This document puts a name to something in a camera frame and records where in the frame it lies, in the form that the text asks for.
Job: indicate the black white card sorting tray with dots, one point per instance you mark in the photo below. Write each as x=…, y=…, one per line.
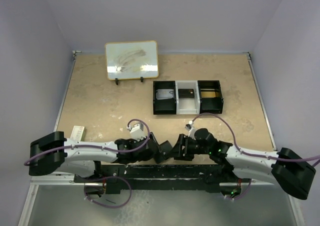
x=195, y=106

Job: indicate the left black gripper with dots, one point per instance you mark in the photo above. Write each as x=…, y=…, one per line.
x=159, y=150

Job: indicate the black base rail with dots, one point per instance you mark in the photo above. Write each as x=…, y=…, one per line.
x=210, y=178

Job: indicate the silver VIP cards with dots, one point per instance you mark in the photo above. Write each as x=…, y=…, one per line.
x=164, y=94

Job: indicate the white board with yellow rim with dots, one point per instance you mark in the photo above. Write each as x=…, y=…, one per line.
x=131, y=60

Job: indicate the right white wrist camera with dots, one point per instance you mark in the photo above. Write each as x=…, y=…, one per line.
x=191, y=129

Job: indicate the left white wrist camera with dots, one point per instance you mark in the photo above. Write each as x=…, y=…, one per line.
x=137, y=131

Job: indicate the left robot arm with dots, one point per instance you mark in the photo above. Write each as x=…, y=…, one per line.
x=56, y=153

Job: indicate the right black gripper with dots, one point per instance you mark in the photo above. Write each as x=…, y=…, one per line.
x=183, y=154

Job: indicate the black VIP cards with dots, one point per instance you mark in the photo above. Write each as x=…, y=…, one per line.
x=186, y=93

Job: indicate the small white green box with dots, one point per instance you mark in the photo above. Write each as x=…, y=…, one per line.
x=77, y=133

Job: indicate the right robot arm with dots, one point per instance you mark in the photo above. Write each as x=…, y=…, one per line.
x=284, y=168

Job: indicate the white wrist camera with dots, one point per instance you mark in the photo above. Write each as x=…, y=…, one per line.
x=137, y=131
x=191, y=129

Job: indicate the gold cards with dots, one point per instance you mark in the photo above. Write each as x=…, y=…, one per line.
x=207, y=93

